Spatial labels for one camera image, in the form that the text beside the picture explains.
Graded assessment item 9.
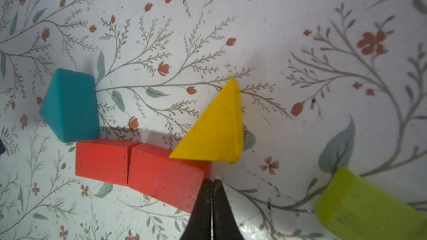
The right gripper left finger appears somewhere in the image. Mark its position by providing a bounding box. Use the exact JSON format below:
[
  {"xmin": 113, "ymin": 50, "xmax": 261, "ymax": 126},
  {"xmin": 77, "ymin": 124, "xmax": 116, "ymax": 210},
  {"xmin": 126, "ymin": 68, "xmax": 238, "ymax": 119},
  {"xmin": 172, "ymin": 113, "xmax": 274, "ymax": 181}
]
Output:
[{"xmin": 180, "ymin": 179, "xmax": 212, "ymax": 240}]

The teal triangular block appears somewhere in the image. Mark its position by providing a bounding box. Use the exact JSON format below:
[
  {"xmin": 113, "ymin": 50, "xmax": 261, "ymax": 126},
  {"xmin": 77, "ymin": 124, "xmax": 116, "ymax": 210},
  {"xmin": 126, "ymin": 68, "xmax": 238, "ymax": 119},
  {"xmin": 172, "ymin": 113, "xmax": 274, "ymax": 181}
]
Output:
[{"xmin": 40, "ymin": 68, "xmax": 100, "ymax": 143}]

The green block near bear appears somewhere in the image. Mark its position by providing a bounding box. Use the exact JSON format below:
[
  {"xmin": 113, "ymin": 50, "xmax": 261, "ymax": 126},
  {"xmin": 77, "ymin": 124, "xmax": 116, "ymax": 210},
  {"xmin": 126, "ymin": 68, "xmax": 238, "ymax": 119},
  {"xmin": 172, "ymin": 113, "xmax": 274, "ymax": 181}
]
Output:
[{"xmin": 315, "ymin": 167, "xmax": 427, "ymax": 240}]

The yellow triangular block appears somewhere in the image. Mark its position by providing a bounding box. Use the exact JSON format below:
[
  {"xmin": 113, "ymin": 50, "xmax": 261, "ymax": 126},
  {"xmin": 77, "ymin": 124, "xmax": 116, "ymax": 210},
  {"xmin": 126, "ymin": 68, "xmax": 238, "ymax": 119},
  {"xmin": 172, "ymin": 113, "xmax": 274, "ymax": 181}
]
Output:
[{"xmin": 170, "ymin": 78, "xmax": 244, "ymax": 163}]

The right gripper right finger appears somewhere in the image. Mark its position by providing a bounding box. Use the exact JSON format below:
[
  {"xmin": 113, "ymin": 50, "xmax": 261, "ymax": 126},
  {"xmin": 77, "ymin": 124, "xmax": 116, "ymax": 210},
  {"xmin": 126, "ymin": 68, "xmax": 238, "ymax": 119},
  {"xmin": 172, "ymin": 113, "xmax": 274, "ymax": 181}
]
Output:
[{"xmin": 212, "ymin": 180, "xmax": 244, "ymax": 240}]

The red block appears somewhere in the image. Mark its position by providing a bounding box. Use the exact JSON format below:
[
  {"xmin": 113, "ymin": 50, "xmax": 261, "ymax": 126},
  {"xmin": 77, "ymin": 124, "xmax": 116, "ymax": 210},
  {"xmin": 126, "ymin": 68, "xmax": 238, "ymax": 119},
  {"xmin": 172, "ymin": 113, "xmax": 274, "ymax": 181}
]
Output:
[
  {"xmin": 75, "ymin": 139, "xmax": 139, "ymax": 187},
  {"xmin": 127, "ymin": 143, "xmax": 212, "ymax": 213}
]

